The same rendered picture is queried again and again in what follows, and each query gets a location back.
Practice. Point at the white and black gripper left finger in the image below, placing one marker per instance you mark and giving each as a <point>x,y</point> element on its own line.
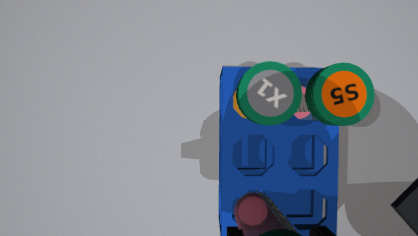
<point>234,231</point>

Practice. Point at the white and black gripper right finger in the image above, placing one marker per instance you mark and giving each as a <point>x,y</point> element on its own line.
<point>321,231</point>

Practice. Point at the green-capped sample tube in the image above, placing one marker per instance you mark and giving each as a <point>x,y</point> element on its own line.
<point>341,94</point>

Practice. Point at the blue tube rack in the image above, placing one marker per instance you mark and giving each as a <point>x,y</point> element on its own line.
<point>270,160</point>

